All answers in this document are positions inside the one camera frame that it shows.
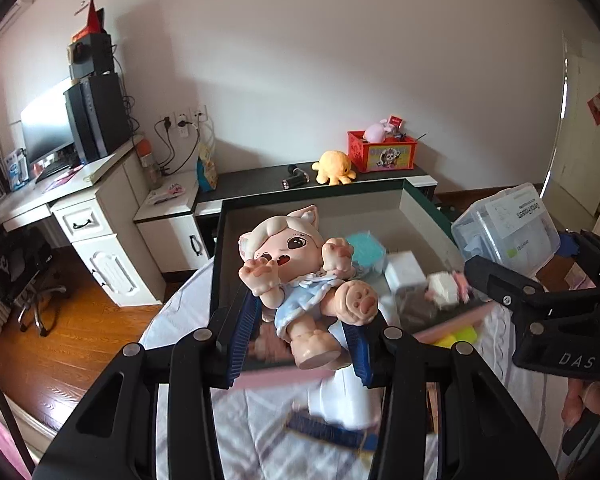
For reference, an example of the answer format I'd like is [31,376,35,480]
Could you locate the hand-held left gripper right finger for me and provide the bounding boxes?
[342,320,558,480]

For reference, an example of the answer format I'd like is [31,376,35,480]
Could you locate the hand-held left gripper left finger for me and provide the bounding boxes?
[32,292,261,480]

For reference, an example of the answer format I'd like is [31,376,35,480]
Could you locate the clear plastic storage box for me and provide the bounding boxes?
[451,183,562,277]

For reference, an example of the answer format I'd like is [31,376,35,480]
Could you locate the small pink white block toy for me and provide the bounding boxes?
[425,270,468,310]

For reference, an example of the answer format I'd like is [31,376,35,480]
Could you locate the small white box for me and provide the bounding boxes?
[384,250,427,291]

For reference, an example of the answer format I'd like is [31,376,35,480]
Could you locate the cat-ear doll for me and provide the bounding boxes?
[237,205,378,371]

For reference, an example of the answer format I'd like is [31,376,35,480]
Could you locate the teal plastic container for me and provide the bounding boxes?
[344,232,387,277]

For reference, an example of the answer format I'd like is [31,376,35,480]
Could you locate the pink box with green rim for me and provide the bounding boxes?
[207,177,496,386]

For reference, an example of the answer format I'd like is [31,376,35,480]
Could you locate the person's right hand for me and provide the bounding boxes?
[561,374,600,428]

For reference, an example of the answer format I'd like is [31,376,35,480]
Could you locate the white handheld device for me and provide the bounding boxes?
[305,372,381,431]

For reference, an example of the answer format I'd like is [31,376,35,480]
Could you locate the yellow green block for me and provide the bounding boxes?
[435,325,478,348]

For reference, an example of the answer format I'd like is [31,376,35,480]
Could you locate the blue card box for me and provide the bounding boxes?
[285,407,381,453]

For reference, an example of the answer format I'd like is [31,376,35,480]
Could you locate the white door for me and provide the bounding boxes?
[540,30,600,233]

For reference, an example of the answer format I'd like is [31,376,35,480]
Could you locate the striped white bedsheet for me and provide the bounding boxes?
[140,255,546,480]

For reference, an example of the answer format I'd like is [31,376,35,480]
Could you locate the white nightstand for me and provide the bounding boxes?
[132,182,216,276]

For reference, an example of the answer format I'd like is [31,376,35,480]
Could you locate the low cabinet with black top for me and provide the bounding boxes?
[192,162,438,261]

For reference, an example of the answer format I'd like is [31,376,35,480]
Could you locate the white desk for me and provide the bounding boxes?
[0,135,166,308]

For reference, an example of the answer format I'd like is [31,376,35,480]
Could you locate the small black device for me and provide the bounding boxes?
[281,162,311,191]

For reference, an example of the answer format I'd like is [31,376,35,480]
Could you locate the blue yellow snack bag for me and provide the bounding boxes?
[196,142,220,192]

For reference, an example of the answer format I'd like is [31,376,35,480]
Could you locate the red printed crate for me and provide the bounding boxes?
[347,130,418,173]

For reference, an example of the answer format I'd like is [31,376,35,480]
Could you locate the yellow octopus plush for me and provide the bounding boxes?
[311,150,356,186]

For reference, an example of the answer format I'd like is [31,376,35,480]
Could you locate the orange cap bottle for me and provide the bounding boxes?
[137,139,158,186]

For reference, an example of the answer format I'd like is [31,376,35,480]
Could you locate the white book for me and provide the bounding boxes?
[82,135,146,184]

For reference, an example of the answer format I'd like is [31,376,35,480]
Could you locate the black office chair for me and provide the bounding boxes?
[0,230,68,338]

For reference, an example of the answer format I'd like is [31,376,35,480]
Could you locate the pink notebook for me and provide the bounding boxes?
[42,170,78,193]

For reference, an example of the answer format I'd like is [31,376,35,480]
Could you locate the black keyboard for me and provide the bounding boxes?
[35,160,81,183]

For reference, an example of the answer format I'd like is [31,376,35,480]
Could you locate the black computer tower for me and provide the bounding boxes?
[63,72,132,163]

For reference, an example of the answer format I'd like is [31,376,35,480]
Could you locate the blue product box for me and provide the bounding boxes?
[2,149,30,192]

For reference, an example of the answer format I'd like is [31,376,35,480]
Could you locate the black computer monitor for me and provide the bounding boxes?
[20,77,76,166]

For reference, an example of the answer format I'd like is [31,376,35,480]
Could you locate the black speaker box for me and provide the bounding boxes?
[67,32,116,81]

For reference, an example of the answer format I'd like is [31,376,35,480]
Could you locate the red triangular paper bag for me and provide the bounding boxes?
[72,0,106,43]

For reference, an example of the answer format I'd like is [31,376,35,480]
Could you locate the black power cables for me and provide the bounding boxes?
[152,116,201,176]

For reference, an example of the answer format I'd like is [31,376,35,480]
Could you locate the white cable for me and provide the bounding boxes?
[195,115,218,161]

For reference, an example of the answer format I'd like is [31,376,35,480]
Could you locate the white wall socket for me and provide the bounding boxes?
[171,105,208,136]

